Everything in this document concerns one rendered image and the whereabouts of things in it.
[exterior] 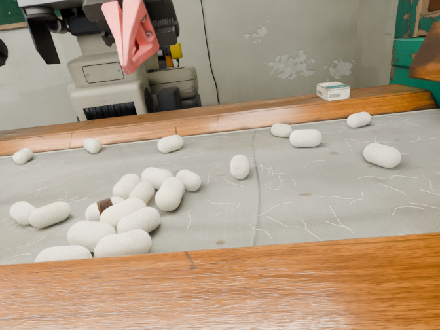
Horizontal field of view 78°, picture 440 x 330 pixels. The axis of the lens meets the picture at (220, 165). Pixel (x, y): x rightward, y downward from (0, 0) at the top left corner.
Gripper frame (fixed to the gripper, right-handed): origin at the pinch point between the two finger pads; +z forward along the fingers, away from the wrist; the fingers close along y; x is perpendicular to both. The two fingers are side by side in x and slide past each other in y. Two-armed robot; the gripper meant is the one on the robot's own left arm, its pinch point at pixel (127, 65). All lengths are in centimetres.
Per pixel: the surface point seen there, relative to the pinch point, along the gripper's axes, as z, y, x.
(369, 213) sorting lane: 19.0, 20.4, -0.1
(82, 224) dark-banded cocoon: 18.8, 0.2, -2.9
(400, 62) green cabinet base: -13.5, 41.8, 19.2
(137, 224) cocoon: 18.9, 3.8, -2.1
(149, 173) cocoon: 12.5, 2.5, 2.7
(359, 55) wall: -146, 110, 143
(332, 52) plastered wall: -153, 91, 143
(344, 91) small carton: -4.7, 28.6, 14.7
